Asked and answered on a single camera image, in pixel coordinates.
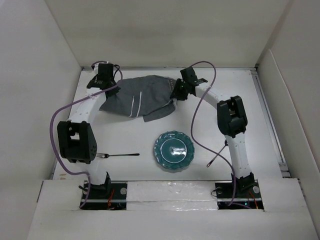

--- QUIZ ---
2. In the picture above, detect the grey striped cloth placemat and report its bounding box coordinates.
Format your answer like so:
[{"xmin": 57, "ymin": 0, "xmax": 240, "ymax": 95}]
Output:
[{"xmin": 100, "ymin": 75, "xmax": 176, "ymax": 122}]

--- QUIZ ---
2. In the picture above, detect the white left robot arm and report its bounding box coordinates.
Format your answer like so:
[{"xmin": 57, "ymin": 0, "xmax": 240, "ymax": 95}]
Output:
[{"xmin": 50, "ymin": 73, "xmax": 120, "ymax": 199}]

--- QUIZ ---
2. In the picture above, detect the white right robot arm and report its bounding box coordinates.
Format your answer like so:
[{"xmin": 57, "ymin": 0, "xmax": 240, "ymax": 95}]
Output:
[{"xmin": 171, "ymin": 78, "xmax": 255, "ymax": 198}]

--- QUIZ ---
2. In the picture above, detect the teal ceramic plate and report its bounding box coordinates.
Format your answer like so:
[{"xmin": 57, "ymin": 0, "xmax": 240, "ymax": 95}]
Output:
[{"xmin": 153, "ymin": 130, "xmax": 195, "ymax": 171}]

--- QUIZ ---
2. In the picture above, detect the dark metal spoon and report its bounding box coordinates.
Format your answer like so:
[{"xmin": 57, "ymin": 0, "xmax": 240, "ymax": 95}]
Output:
[{"xmin": 206, "ymin": 140, "xmax": 228, "ymax": 168}]

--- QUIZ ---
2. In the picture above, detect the silver metal fork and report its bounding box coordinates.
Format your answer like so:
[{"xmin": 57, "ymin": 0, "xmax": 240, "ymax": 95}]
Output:
[{"xmin": 96, "ymin": 153, "xmax": 140, "ymax": 159}]

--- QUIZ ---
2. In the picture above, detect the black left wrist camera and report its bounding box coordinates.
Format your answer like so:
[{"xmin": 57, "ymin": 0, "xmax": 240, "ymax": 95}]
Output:
[{"xmin": 91, "ymin": 62, "xmax": 120, "ymax": 82}]

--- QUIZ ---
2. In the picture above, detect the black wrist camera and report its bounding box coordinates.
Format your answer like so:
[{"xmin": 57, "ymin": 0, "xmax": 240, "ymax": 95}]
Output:
[
  {"xmin": 91, "ymin": 62, "xmax": 120, "ymax": 82},
  {"xmin": 180, "ymin": 66, "xmax": 208, "ymax": 86}
]

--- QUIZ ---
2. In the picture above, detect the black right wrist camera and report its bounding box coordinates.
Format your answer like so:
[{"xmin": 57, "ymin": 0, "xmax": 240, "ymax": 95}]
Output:
[{"xmin": 180, "ymin": 66, "xmax": 208, "ymax": 86}]

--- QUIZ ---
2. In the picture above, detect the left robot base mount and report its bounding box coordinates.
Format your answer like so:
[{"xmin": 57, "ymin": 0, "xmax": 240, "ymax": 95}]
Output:
[{"xmin": 78, "ymin": 172, "xmax": 128, "ymax": 211}]

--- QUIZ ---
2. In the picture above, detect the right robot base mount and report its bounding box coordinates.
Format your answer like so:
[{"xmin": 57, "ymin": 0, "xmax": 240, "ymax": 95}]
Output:
[{"xmin": 211, "ymin": 180, "xmax": 264, "ymax": 210}]

